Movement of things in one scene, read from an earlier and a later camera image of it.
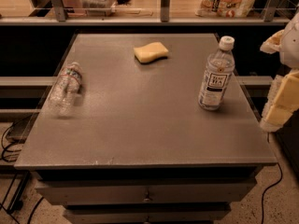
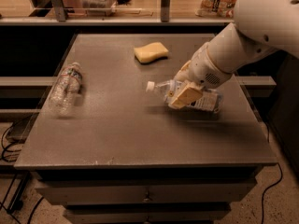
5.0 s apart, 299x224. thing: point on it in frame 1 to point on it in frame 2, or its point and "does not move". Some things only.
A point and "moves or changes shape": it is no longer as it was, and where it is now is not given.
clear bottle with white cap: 219,71 moves or changes shape
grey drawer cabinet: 121,137 does not move
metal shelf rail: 61,19 does not move
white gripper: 291,47 to 203,68
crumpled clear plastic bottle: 64,91 does not move
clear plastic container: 99,1 does not move
